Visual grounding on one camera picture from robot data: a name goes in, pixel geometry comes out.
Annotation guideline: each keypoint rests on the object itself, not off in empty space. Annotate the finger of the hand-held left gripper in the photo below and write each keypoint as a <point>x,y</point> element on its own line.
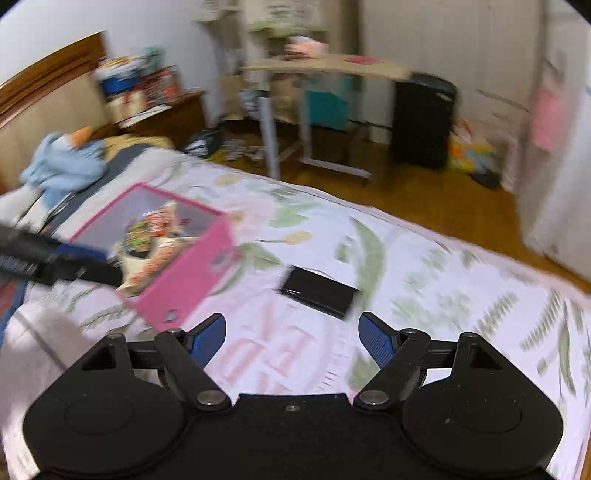
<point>27,270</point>
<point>78,251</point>

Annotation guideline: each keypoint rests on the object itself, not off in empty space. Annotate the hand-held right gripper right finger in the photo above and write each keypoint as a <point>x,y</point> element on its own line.
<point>374,341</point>

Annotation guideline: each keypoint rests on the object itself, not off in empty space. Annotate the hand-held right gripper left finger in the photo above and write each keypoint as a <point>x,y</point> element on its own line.
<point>210,334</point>

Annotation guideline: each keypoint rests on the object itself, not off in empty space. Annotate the pink cardboard box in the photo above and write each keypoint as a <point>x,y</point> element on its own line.
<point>184,281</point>

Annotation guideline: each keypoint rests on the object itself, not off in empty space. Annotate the black packet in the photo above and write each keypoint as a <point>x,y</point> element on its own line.
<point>318,290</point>

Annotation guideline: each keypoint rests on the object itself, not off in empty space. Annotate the pile of snack packets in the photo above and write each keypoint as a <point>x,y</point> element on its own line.
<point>147,230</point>

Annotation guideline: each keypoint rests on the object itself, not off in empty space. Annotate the light blue towel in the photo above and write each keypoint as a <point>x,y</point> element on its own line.
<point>60,166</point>

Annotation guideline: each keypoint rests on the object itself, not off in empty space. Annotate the grey and yellow quilt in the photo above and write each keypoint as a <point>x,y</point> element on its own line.
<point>124,157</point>

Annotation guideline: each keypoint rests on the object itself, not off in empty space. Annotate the white goose plush toy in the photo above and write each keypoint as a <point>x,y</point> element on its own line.
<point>76,137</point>

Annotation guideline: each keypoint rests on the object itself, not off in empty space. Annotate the wooden headboard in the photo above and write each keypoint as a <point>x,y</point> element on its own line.
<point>27,134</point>

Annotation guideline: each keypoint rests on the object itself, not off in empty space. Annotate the white gift box red ribbon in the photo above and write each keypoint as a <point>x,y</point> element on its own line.
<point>131,104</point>

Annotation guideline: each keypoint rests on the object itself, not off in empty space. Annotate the black backpack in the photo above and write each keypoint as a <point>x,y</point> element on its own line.
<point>203,143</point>

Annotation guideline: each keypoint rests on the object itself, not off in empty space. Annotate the wooden nightstand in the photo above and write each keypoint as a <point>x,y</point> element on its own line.
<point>184,115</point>

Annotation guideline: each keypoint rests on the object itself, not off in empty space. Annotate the red patterned box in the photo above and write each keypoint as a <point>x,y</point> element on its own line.
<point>159,87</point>

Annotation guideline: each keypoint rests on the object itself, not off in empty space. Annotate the light slipper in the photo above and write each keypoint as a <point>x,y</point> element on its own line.
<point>257,156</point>
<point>234,148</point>

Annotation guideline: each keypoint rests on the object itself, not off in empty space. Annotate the colourful bag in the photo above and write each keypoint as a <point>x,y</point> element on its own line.
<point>471,150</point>

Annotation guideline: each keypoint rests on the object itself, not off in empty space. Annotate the black suitcase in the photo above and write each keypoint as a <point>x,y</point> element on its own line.
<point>422,120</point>

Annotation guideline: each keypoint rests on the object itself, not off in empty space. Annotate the white wardrobe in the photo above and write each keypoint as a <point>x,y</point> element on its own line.
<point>554,194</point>

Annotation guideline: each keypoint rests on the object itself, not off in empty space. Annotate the teal bag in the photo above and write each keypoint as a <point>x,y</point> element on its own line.
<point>328,106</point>

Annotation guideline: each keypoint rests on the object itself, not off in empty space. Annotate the white-framed desk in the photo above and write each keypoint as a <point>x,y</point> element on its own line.
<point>323,64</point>

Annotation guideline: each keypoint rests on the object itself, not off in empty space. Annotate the pink hanging cloth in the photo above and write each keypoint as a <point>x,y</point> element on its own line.
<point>549,115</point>

